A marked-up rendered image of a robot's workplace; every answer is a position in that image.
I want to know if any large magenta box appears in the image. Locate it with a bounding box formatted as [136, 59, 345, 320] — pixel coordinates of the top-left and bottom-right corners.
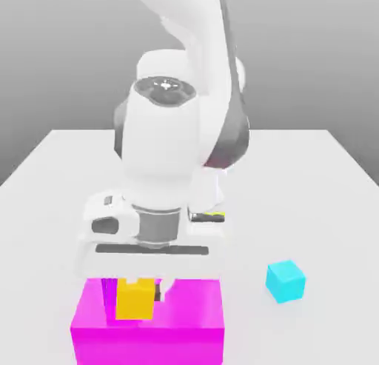
[70, 277, 227, 365]

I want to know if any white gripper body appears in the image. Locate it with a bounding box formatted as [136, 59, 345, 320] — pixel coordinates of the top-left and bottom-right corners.
[73, 222, 228, 284]

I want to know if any small cyan cube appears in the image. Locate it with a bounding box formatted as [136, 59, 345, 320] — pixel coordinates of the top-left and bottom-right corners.
[264, 259, 307, 304]

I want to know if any small yellow cube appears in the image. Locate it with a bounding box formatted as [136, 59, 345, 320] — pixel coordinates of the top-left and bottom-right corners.
[115, 277, 155, 322]

